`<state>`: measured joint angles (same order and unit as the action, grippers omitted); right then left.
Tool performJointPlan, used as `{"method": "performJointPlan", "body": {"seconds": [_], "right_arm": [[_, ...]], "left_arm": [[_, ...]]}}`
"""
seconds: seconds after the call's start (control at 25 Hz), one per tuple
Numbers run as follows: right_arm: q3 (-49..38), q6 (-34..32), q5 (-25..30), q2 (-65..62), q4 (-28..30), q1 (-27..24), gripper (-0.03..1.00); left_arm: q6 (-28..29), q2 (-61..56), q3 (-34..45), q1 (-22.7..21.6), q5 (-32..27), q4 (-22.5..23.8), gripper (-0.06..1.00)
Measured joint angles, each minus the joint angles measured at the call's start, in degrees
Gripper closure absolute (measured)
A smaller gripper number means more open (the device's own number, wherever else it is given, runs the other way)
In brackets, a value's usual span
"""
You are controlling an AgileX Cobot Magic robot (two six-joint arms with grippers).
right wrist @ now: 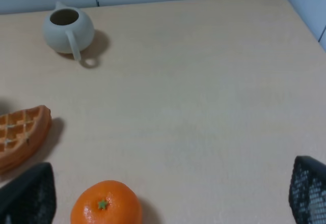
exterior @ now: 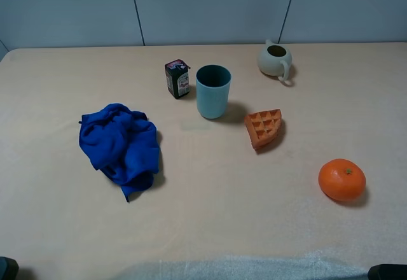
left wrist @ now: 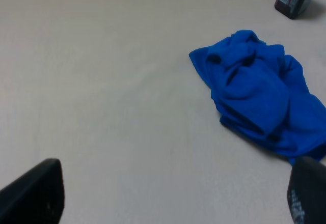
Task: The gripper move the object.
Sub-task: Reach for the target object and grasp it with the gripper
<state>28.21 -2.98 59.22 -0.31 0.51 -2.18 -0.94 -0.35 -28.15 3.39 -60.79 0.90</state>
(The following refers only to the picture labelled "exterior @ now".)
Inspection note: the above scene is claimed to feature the orange mandarin fruit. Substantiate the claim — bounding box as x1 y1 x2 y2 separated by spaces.
318 158 366 202

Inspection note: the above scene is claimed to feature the black robot base right corner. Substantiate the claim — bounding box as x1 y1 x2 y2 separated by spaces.
368 264 407 280

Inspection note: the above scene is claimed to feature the black robot base left corner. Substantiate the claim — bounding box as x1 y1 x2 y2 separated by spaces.
0 256 19 280

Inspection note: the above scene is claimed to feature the light blue plastic cup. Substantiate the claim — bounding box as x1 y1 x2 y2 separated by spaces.
196 65 231 120

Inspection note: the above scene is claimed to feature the small black juice carton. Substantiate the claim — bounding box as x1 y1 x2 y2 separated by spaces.
165 59 190 99

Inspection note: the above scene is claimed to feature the orange waffle slice toy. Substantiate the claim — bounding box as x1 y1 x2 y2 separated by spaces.
244 109 282 150

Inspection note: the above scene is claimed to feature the crumpled blue cloth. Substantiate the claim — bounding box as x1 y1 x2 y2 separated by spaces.
79 103 160 202

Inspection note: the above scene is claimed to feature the cream ceramic teapot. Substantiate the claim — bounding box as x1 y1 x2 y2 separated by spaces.
257 39 293 87

